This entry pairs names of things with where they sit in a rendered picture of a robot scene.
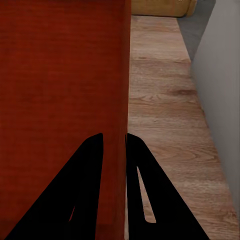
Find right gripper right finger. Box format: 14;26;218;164
125;133;210;240

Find storage box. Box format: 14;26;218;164
0;0;132;240

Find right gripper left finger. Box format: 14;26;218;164
4;133;104;240

